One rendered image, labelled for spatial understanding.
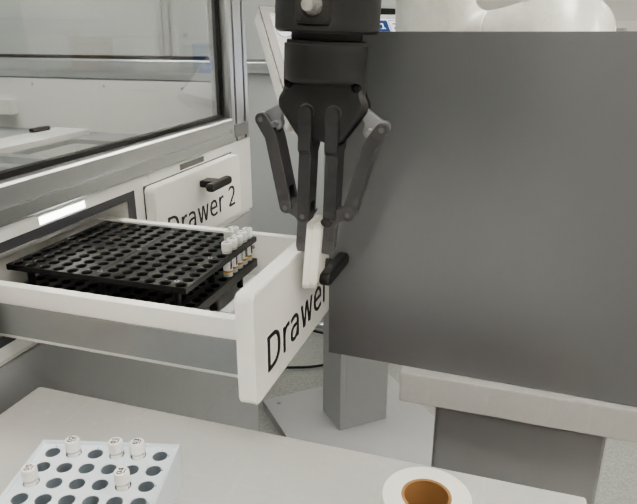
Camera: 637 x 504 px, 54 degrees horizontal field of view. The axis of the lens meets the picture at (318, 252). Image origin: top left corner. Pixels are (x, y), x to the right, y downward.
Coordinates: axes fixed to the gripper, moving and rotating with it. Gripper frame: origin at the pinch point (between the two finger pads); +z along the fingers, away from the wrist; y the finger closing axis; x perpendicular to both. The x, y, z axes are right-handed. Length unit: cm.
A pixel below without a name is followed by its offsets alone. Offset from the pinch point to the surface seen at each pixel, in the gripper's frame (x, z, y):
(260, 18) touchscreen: 88, -21, -41
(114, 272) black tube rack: -3.5, 4.2, -21.3
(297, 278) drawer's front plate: -0.1, 3.2, -2.0
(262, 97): 162, 6, -69
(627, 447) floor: 114, 92, 64
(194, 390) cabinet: 31, 42, -31
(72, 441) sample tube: -19.3, 12.9, -15.8
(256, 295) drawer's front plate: -10.4, 0.7, -2.5
